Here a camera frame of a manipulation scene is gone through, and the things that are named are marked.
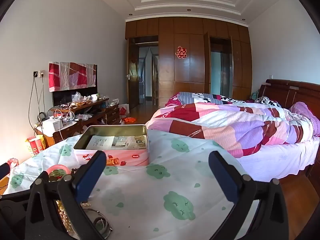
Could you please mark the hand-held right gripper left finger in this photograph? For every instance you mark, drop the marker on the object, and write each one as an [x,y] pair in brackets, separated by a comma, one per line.
[90,177]

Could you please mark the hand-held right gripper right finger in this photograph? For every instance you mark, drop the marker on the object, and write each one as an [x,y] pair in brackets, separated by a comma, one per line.
[223,177]

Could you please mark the pink bangle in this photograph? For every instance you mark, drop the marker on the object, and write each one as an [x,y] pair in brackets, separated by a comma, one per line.
[58,166]

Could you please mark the pink tin box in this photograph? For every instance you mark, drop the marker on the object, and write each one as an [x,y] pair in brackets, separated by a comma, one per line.
[132,158]

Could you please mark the silver bangle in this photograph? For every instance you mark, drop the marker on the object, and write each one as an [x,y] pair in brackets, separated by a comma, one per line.
[98,223]

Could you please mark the patchwork quilt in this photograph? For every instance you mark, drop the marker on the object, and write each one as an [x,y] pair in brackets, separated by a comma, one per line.
[225,120]

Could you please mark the white bed sheet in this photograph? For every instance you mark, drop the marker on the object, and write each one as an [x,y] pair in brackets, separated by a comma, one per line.
[280,157]

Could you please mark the white green-print tablecloth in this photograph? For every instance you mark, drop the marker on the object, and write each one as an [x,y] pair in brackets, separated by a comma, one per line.
[150,192]

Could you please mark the white box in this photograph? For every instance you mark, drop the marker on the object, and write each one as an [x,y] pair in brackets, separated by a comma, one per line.
[52,126]

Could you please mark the red canister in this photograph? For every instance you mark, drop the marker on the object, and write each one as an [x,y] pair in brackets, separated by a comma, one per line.
[35,145]

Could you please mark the wooden television cabinet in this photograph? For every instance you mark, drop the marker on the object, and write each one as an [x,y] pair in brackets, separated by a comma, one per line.
[110,113]

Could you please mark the orange plastic bag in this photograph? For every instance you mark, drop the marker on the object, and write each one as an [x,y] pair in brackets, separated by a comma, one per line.
[130,120]

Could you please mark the red and white paper bag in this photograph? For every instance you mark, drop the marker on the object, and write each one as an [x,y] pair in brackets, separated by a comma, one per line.
[124,110]

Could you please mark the red plastic wrapper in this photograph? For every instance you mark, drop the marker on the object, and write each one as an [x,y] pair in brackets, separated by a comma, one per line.
[12,162]

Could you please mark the white mug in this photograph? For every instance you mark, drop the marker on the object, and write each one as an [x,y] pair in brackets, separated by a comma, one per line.
[94,97]

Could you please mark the black television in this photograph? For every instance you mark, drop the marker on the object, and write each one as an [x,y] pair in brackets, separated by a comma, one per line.
[62,96]

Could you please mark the black and white pillow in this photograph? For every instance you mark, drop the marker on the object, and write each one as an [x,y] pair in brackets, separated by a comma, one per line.
[268,102]

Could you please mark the wooden door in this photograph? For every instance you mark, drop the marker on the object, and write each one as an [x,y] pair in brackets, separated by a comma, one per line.
[133,85]

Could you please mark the red and pink cloth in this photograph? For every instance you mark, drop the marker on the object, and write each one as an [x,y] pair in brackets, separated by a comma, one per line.
[72,76]

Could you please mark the pink pillow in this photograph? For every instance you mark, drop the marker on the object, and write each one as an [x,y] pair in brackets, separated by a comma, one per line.
[303,111]

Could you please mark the wooden wardrobe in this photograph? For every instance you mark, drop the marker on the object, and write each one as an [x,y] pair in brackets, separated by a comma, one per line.
[195,77]

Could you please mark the wooden bed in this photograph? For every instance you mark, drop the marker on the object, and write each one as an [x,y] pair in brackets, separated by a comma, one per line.
[287,90]

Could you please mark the red paper decoration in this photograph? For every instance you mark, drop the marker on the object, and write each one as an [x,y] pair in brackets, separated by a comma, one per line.
[181,52]

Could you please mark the wall socket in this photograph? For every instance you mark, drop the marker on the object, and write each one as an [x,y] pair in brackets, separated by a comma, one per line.
[38,74]

